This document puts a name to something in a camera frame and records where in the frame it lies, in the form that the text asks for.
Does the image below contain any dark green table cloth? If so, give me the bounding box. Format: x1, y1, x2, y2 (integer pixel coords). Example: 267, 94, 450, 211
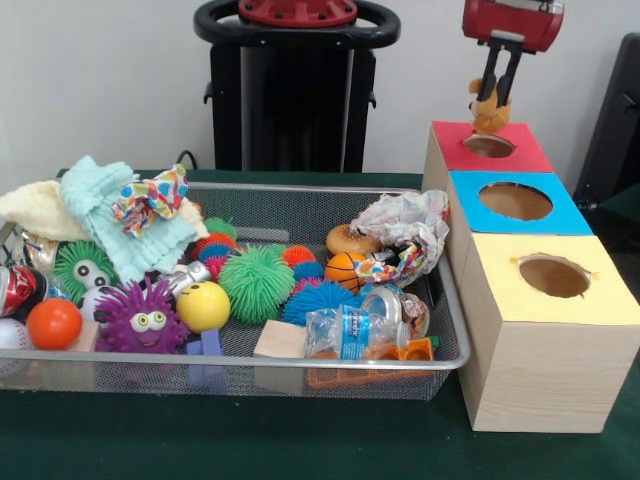
0, 168, 640, 480

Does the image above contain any crushed clear plastic bottle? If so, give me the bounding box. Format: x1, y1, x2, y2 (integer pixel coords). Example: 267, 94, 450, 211
305, 305, 411, 361

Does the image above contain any green spiky ball with eyes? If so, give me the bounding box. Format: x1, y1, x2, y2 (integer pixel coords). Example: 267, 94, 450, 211
52, 240, 119, 304

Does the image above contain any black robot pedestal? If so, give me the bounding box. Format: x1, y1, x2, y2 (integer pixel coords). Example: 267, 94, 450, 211
195, 0, 401, 173

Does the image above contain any cream waffle cloth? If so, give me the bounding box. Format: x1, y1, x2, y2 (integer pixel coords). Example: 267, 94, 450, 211
0, 178, 211, 243

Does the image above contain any wooden box with three holes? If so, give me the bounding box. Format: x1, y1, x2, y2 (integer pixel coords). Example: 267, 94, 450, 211
422, 121, 640, 434

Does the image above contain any shallow clear mesh bin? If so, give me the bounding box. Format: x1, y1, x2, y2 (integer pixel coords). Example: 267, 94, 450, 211
0, 178, 471, 403

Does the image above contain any yellow smiley ball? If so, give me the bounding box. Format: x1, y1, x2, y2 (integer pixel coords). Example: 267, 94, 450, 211
176, 281, 232, 334

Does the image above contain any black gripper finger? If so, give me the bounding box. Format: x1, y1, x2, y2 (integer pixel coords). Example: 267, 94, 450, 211
481, 40, 502, 101
499, 45, 524, 107

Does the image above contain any plain wooden block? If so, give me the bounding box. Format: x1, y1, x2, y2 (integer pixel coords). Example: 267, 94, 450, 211
252, 320, 309, 360

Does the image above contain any light blue knitted cloth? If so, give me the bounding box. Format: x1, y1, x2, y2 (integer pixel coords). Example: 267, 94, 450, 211
58, 155, 199, 283

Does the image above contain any purple building block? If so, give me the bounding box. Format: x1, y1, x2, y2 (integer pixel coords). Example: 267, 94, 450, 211
184, 330, 227, 359

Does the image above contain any polka dot patterned cloth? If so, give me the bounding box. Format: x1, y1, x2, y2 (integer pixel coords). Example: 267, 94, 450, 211
112, 165, 189, 237

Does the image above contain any brown teddy bear toy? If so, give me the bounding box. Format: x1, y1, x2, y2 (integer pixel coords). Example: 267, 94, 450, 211
467, 78, 514, 137

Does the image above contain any large blue spiky ball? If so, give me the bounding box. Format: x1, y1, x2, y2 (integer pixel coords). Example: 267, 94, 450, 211
282, 278, 363, 326

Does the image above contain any purple spiky ball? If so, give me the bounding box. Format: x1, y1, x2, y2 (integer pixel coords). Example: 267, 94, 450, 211
92, 280, 188, 356

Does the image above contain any orange basketball toy ball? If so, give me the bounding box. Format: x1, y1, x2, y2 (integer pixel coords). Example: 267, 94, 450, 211
322, 250, 366, 293

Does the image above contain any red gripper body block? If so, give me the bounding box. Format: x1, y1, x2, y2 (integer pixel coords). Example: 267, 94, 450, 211
461, 0, 566, 55

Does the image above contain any tan orange ball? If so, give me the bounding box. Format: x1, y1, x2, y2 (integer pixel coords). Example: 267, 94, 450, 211
325, 223, 381, 256

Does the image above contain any black panel on stand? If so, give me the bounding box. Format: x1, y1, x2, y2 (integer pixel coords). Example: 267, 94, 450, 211
580, 33, 640, 226

